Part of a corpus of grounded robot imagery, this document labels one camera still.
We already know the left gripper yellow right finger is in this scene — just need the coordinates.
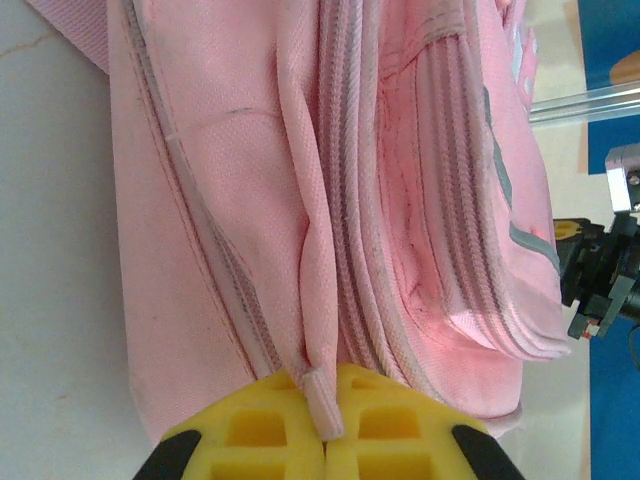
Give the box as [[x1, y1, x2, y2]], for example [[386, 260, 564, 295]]
[[323, 362, 527, 480]]

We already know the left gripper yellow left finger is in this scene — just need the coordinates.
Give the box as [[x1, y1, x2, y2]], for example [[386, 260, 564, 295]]
[[131, 370, 327, 480]]

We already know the pink student backpack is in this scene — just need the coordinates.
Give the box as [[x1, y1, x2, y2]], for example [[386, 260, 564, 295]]
[[24, 0, 574, 446]]

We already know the aluminium frame corner post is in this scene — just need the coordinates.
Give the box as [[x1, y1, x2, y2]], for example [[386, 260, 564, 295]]
[[527, 83, 640, 127]]

